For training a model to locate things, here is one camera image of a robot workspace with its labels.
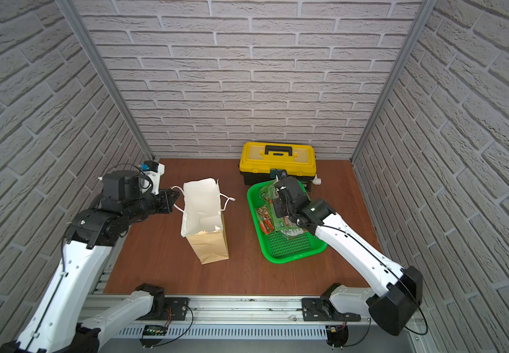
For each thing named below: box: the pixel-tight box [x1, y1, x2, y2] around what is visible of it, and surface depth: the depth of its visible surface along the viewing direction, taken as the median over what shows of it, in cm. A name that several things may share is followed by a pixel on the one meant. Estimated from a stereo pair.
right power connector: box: [325, 325, 349, 351], surface depth 71 cm
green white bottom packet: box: [278, 222, 305, 237], surface depth 91 cm
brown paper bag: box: [170, 177, 236, 265], surface depth 78 cm
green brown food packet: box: [256, 205, 275, 234], surface depth 93 cm
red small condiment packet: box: [260, 218, 275, 235], surface depth 91 cm
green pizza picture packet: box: [258, 183, 279, 209], surface depth 99 cm
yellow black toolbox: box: [239, 141, 318, 187], surface depth 99 cm
